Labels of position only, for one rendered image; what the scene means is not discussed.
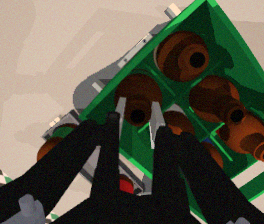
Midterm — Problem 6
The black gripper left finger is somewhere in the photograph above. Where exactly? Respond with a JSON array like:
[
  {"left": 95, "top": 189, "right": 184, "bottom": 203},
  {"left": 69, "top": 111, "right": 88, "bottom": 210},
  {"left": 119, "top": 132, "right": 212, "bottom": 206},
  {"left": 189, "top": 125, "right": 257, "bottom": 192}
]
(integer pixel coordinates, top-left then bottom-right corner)
[{"left": 0, "top": 97, "right": 126, "bottom": 224}]

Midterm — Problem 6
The green crate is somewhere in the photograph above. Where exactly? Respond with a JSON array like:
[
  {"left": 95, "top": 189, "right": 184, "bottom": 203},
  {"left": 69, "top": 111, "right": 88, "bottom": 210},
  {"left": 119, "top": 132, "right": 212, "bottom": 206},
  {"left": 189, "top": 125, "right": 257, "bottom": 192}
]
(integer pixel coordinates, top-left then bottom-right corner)
[{"left": 78, "top": 0, "right": 264, "bottom": 202}]

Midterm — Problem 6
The dark grey tray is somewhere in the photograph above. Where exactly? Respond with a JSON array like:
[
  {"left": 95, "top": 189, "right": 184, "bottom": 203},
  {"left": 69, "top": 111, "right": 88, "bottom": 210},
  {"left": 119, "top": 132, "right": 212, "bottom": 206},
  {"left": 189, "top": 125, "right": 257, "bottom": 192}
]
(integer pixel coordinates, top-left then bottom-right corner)
[{"left": 41, "top": 109, "right": 145, "bottom": 195}]

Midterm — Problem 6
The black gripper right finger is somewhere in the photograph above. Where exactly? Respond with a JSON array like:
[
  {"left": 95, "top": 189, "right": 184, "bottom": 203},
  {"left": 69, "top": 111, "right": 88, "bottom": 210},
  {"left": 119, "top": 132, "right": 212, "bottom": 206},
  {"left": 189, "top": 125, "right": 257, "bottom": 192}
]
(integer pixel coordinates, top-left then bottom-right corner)
[{"left": 149, "top": 101, "right": 264, "bottom": 224}]

